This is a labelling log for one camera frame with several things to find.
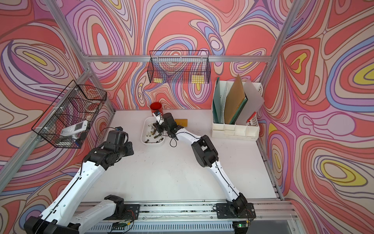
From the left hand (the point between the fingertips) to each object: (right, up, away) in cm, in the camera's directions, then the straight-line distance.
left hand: (131, 146), depth 78 cm
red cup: (+7, +26, +31) cm, 41 cm away
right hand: (+8, +11, +25) cm, 28 cm away
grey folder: (+72, +27, +10) cm, 78 cm away
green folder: (+49, +25, +12) cm, 56 cm away
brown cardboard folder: (+64, +30, +24) cm, 75 cm away
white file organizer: (+73, +7, +21) cm, 76 cm away
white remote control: (-22, +10, -10) cm, 26 cm away
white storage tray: (+2, +7, +27) cm, 28 cm away
